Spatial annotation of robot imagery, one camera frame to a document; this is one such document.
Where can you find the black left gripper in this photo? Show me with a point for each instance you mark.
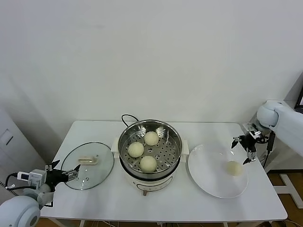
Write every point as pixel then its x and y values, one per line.
pixel 56 175

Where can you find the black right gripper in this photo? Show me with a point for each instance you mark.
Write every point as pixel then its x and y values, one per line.
pixel 248 143

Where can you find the white steamed baozi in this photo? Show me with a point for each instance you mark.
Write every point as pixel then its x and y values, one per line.
pixel 148 163
pixel 151 138
pixel 136 150
pixel 234 168

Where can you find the round glass pot lid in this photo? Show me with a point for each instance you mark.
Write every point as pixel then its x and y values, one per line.
pixel 99 175

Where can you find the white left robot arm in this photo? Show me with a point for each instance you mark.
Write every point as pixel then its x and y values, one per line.
pixel 19 212

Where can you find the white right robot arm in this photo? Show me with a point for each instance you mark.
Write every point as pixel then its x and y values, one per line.
pixel 286 127

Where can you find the perforated steel steamer basket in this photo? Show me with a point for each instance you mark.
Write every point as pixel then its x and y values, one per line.
pixel 168 151

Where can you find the large white plate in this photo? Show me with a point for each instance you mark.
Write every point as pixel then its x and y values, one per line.
pixel 210 182

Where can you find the white cabinet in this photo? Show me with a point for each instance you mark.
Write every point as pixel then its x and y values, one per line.
pixel 14 146

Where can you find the black laptop screen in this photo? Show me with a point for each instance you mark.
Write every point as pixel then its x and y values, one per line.
pixel 300 99

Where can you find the cream electric cooker base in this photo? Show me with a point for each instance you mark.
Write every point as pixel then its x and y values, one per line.
pixel 151 185

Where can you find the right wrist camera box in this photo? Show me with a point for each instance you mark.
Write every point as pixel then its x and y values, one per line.
pixel 252 130

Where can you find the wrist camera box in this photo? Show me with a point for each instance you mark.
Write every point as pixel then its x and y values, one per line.
pixel 35 177
pixel 252 130

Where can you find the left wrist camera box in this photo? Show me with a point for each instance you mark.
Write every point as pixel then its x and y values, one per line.
pixel 35 177

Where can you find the white desk foot frame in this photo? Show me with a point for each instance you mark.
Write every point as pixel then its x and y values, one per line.
pixel 287 184

